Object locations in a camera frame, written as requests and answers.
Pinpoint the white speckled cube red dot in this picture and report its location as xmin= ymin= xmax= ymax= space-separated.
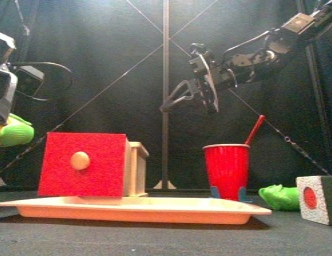
xmin=296 ymin=175 xmax=332 ymax=227

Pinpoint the pale wooden box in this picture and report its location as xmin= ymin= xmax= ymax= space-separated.
xmin=123 ymin=141 xmax=150 ymax=198

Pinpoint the green toy corn husk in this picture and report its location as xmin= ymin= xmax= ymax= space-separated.
xmin=257 ymin=184 xmax=301 ymax=212
xmin=0 ymin=113 xmax=35 ymax=148

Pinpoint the dark frame post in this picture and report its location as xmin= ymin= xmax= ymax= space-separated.
xmin=296 ymin=0 xmax=332 ymax=171

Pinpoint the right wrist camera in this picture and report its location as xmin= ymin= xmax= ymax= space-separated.
xmin=188 ymin=42 xmax=213 ymax=78

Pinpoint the red drawer front wooden knob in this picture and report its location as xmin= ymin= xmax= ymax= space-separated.
xmin=37 ymin=131 xmax=132 ymax=198

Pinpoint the red plastic cup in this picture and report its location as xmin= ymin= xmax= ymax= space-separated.
xmin=202 ymin=143 xmax=252 ymax=202

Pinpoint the beige plastic tray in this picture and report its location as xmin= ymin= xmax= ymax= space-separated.
xmin=0 ymin=195 xmax=273 ymax=225

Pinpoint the thin plain brace wire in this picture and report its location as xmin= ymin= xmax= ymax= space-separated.
xmin=0 ymin=0 xmax=220 ymax=177

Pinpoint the red straw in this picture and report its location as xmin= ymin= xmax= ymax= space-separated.
xmin=244 ymin=114 xmax=266 ymax=146

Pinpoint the grey metal frame pole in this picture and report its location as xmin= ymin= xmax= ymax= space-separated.
xmin=153 ymin=0 xmax=178 ymax=191

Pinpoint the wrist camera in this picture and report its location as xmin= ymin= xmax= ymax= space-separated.
xmin=14 ymin=64 xmax=46 ymax=98
xmin=188 ymin=42 xmax=213 ymax=78

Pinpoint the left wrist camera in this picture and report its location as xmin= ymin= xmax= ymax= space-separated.
xmin=14 ymin=64 xmax=46 ymax=98

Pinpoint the blue cup holder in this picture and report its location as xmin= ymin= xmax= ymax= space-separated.
xmin=209 ymin=185 xmax=254 ymax=204

